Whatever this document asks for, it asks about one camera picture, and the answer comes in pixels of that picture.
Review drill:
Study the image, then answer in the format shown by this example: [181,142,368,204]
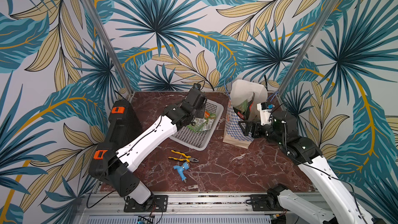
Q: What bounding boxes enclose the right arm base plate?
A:
[247,195,278,212]

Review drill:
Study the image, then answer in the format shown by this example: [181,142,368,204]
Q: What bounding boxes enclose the aluminium frame post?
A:
[81,0,134,97]
[278,0,343,96]

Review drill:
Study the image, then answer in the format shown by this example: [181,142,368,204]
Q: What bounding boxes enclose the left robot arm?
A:
[99,83,207,206]

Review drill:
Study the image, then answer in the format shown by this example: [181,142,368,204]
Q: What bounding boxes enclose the checkered paper bag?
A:
[223,79,275,149]

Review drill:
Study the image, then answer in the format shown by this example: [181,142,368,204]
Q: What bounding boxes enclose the left aluminium frame post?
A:
[81,0,134,97]

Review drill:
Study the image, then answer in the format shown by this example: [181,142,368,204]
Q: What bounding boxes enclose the right aluminium frame post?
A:
[278,0,343,96]

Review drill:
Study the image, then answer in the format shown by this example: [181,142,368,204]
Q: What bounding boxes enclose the black orange tool case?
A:
[89,100,143,197]

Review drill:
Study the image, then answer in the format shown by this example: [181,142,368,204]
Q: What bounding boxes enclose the white plastic basket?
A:
[170,100,224,151]

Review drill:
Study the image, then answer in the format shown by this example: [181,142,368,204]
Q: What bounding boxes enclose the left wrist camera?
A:
[192,83,202,91]

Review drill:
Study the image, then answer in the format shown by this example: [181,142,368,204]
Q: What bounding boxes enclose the aluminium front rail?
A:
[72,192,307,224]

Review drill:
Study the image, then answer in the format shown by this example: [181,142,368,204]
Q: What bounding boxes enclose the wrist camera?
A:
[257,102,274,126]
[192,83,202,91]

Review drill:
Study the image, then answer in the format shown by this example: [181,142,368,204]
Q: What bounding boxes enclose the yellow black pliers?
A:
[168,150,199,163]

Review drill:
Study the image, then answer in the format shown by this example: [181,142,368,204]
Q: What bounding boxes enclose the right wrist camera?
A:
[257,102,274,126]

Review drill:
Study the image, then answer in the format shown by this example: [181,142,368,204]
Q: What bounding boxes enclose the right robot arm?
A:
[238,110,384,224]

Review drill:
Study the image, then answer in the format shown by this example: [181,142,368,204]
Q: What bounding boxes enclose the orange green soup packet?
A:
[188,111,217,133]

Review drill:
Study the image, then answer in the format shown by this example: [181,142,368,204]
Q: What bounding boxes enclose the blue plastic fitting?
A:
[173,162,190,183]

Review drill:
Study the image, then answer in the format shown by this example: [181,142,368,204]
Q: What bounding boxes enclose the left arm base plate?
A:
[123,195,169,213]

